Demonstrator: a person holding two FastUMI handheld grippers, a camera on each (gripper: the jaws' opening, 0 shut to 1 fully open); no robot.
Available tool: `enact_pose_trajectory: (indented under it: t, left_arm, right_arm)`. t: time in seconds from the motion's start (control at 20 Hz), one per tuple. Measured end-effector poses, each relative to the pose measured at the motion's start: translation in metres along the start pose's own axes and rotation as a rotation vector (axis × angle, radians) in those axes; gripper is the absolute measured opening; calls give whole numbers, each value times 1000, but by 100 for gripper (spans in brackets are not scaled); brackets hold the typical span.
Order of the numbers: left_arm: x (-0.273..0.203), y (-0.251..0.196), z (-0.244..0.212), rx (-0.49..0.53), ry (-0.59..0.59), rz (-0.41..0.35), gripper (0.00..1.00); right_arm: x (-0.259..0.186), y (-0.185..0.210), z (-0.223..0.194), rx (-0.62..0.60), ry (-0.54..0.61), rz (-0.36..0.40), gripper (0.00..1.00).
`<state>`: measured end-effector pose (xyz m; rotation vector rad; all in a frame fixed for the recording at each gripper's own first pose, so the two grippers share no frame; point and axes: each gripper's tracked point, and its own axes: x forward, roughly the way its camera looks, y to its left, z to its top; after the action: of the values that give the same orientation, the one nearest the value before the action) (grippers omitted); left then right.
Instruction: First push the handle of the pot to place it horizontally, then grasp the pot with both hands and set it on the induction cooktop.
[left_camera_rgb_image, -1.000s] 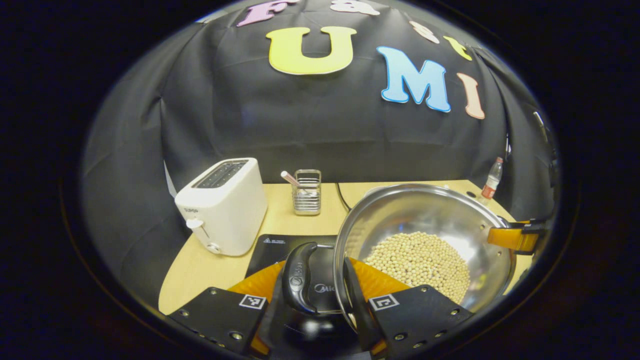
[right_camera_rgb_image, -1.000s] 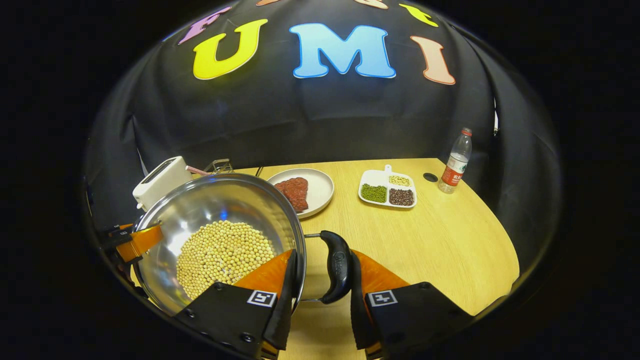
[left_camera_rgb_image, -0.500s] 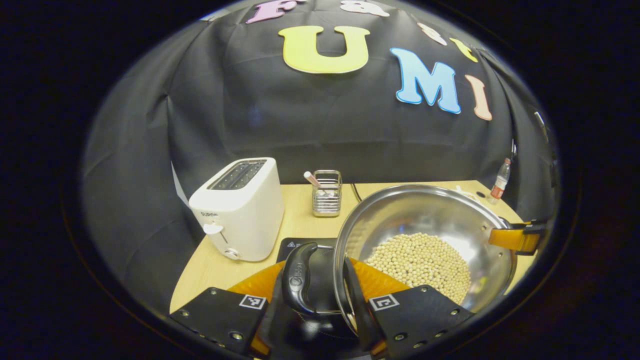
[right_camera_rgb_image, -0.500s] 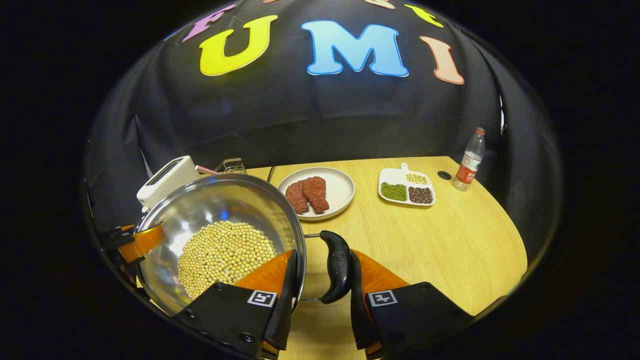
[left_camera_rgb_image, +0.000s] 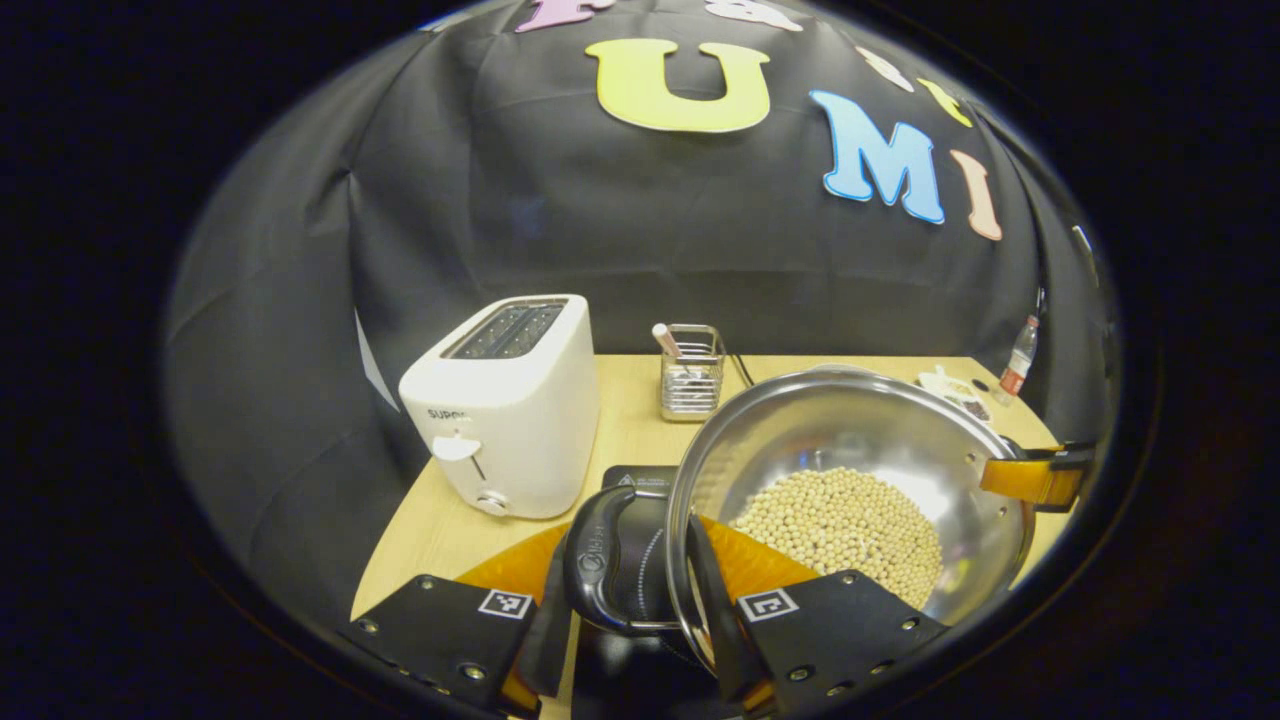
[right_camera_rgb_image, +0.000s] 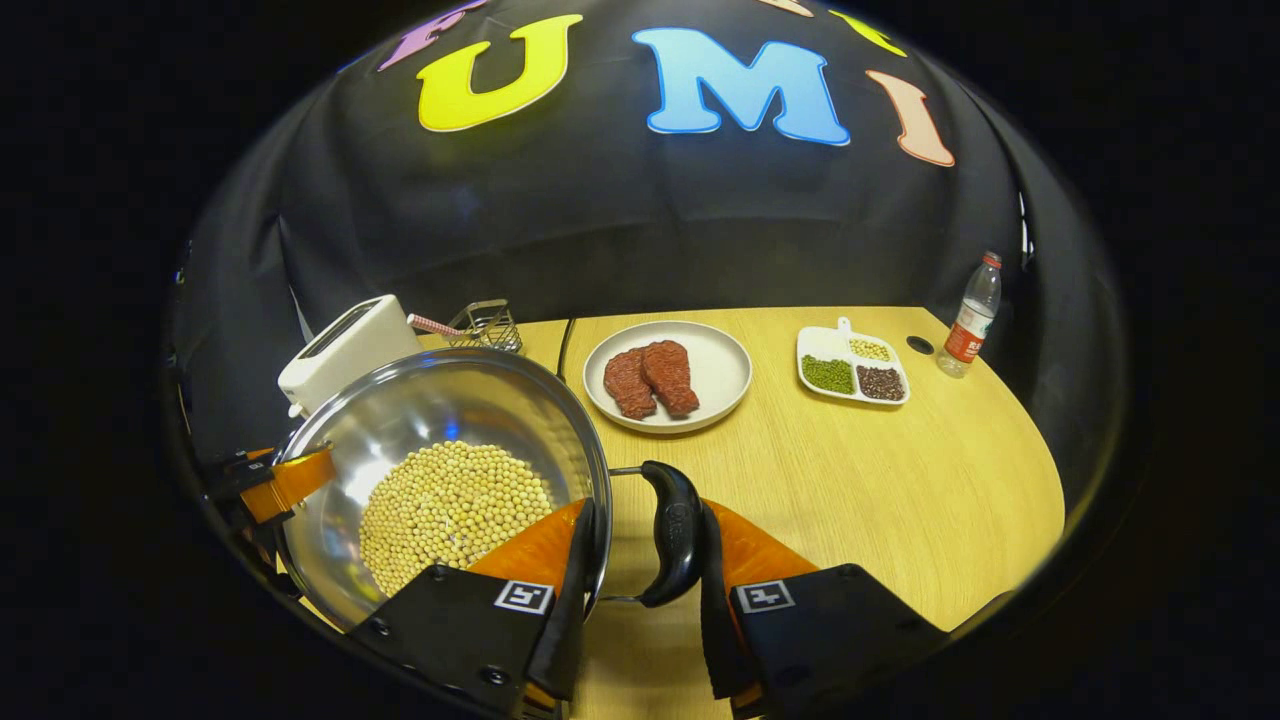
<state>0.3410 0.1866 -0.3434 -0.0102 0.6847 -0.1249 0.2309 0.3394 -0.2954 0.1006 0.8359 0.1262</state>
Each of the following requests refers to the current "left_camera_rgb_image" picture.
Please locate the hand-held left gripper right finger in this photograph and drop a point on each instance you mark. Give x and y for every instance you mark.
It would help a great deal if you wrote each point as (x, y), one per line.
(735, 650)

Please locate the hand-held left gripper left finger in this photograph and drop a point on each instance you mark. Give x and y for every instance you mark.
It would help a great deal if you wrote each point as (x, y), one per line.
(550, 640)

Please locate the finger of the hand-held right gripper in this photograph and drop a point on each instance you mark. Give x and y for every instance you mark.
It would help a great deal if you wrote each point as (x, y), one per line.
(1040, 485)

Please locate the black induction cooktop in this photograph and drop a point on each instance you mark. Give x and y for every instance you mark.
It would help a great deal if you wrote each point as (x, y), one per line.
(635, 560)

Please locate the clear water bottle red label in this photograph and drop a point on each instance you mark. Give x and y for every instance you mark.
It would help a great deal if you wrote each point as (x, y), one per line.
(1018, 365)

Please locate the white divided dish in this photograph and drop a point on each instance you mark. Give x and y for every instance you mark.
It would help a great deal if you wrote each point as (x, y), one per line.
(950, 385)

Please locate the large pile of soybeans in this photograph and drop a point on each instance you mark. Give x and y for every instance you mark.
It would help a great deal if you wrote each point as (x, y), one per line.
(840, 530)

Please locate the white toaster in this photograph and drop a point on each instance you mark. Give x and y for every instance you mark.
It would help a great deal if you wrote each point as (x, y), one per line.
(520, 420)

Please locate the pink stick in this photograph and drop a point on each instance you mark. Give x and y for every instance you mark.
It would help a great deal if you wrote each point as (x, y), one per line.
(665, 338)

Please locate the black backdrop cloth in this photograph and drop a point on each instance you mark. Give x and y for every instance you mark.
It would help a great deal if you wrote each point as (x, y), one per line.
(600, 220)

